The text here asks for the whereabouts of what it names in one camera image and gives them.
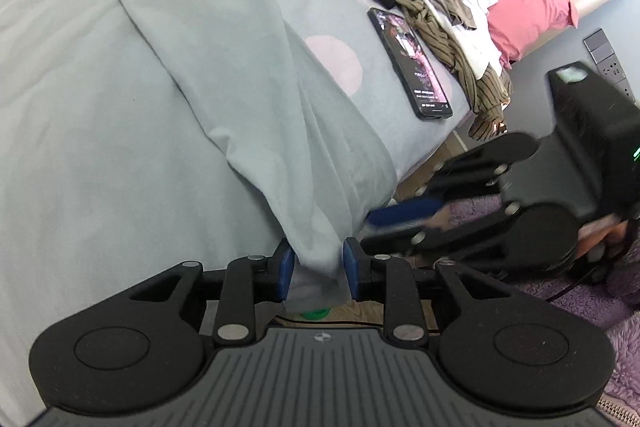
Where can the black smartphone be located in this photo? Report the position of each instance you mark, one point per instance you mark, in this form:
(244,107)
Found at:
(410,62)

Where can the green slipper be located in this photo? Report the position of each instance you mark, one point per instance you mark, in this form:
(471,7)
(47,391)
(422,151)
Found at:
(315,313)

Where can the grey long-sleeve shirt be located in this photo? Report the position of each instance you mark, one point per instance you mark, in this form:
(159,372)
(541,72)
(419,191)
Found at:
(150,107)

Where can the person's right hand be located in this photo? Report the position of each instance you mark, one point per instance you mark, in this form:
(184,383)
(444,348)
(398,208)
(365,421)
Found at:
(605,237)

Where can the brown striped garment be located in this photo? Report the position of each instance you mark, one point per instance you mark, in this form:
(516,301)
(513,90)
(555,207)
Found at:
(480,82)

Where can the grey wall sockets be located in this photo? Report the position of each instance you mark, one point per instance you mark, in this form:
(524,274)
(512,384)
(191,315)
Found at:
(607,62)

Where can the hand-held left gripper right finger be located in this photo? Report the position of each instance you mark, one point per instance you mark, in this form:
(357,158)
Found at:
(350,267)

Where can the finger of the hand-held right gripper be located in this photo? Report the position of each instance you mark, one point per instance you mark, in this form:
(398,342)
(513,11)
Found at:
(405,213)
(450,239)

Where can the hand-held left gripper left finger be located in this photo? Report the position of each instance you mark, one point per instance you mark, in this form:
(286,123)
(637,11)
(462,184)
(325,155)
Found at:
(286,272)

